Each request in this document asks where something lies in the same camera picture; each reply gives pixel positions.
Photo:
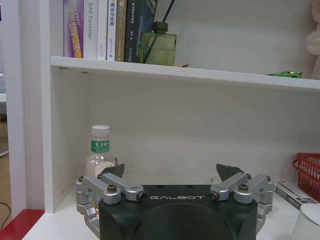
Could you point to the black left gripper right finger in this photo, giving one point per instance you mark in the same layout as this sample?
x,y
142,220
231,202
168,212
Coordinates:
x,y
232,183

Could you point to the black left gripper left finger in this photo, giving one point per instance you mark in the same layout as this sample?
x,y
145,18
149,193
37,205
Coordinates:
x,y
113,183

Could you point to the clear plastic water bottle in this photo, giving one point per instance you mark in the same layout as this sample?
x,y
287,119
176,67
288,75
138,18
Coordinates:
x,y
98,156

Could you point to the grey flat box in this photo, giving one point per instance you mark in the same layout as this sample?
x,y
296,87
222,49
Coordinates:
x,y
292,192

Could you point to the red plastic basket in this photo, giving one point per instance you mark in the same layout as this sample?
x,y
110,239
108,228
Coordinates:
x,y
308,172

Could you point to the white round cup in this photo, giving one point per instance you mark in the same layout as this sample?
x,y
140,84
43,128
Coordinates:
x,y
307,222

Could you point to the green toy car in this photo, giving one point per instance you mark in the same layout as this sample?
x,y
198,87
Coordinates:
x,y
285,74

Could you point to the white shelf unit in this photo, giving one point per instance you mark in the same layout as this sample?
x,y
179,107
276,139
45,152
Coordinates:
x,y
175,75

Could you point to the green glass diffuser bottle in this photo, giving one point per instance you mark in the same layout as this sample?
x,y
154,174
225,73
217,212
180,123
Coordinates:
x,y
158,45

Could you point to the olive brown book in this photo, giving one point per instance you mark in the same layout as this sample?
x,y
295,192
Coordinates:
x,y
120,30

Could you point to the white book blue characters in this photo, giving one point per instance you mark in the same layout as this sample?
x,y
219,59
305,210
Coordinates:
x,y
111,30

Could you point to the black book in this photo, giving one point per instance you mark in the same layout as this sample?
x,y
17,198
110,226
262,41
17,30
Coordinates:
x,y
133,31

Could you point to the thin white book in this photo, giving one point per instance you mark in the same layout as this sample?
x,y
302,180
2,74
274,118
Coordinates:
x,y
102,30

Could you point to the white DAS Controller book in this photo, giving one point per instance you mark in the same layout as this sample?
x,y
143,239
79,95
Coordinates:
x,y
90,29

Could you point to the purple book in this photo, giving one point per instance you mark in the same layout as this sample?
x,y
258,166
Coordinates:
x,y
73,28

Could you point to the pale plush toy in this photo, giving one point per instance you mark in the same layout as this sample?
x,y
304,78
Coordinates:
x,y
314,40

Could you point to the black diffuser reed sticks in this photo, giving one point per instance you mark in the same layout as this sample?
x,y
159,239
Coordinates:
x,y
168,11

